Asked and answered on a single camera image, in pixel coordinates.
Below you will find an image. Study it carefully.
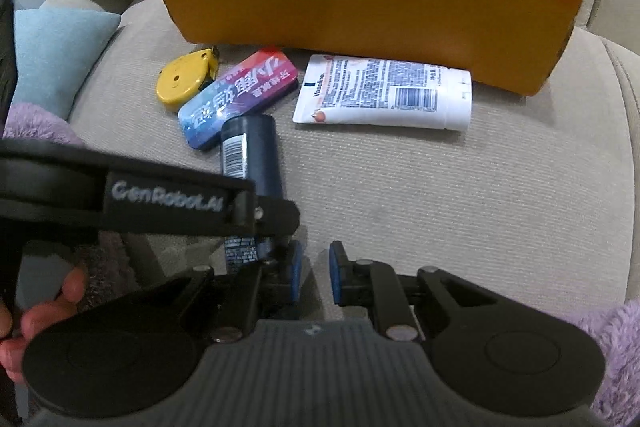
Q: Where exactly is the beige fabric sofa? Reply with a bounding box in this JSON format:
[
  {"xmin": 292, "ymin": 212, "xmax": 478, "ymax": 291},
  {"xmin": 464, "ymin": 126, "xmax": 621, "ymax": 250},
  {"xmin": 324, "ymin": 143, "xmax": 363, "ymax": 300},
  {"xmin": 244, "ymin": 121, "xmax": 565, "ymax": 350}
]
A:
[{"xmin": 0, "ymin": 0, "xmax": 640, "ymax": 427}]

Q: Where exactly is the purple fuzzy cloth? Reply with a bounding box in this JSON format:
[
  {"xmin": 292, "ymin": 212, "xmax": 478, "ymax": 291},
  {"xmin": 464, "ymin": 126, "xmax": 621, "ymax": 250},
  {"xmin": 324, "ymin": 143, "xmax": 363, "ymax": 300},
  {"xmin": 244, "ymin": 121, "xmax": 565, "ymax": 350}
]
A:
[
  {"xmin": 565, "ymin": 299, "xmax": 640, "ymax": 427},
  {"xmin": 2, "ymin": 102, "xmax": 133, "ymax": 303}
]

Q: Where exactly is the white lotion tube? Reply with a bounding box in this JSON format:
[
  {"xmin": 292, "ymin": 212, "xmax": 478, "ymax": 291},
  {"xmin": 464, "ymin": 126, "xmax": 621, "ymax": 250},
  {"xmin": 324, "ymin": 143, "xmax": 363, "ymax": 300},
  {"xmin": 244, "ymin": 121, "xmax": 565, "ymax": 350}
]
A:
[{"xmin": 292, "ymin": 54, "xmax": 473, "ymax": 131}]

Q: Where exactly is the yellow tape measure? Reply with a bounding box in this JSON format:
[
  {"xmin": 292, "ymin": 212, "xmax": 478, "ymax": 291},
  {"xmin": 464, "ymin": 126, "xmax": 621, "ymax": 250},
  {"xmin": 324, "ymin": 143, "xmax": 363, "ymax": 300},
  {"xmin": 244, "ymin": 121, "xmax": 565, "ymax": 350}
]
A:
[{"xmin": 155, "ymin": 48, "xmax": 222, "ymax": 111}]

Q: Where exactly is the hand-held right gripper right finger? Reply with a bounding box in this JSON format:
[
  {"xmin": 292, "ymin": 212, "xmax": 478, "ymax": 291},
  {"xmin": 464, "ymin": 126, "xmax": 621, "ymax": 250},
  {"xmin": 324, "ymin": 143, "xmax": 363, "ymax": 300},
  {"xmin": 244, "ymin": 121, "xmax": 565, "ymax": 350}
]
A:
[{"xmin": 327, "ymin": 239, "xmax": 496, "ymax": 342}]

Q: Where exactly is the colourful flat tin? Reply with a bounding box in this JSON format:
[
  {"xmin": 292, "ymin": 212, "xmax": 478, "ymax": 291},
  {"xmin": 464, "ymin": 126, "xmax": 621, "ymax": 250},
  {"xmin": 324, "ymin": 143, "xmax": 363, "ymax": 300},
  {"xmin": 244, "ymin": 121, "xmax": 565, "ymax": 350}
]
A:
[{"xmin": 177, "ymin": 48, "xmax": 299, "ymax": 151}]

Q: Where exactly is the person's left hand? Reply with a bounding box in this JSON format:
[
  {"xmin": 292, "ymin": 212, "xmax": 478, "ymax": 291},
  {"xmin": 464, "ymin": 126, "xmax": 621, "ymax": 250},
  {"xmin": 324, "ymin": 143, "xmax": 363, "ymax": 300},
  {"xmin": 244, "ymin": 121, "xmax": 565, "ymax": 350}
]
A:
[{"xmin": 0, "ymin": 267, "xmax": 90, "ymax": 384}]

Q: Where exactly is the dark blue bottle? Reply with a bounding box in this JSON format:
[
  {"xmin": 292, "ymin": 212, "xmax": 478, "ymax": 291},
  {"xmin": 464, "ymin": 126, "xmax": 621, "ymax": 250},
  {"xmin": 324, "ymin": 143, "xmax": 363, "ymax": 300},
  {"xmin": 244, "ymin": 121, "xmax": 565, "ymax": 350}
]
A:
[{"xmin": 220, "ymin": 115, "xmax": 285, "ymax": 276}]

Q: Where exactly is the light blue pillow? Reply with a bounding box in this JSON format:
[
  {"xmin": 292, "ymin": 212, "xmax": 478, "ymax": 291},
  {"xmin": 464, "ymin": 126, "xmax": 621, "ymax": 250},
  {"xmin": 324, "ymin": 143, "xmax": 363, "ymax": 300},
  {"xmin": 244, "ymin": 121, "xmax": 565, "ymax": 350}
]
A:
[{"xmin": 10, "ymin": 7, "xmax": 122, "ymax": 120}]

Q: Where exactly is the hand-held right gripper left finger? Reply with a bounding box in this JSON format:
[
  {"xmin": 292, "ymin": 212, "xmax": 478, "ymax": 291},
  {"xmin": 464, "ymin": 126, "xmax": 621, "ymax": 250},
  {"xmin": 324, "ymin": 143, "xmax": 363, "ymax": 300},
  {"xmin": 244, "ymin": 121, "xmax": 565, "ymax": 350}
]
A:
[{"xmin": 140, "ymin": 239, "xmax": 305, "ymax": 344}]

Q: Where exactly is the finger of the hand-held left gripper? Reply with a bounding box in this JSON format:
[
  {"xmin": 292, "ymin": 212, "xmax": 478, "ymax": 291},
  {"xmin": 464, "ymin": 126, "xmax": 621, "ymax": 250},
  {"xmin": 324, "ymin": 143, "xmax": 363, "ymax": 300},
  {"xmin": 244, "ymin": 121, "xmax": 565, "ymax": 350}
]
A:
[{"xmin": 252, "ymin": 195, "xmax": 302, "ymax": 265}]

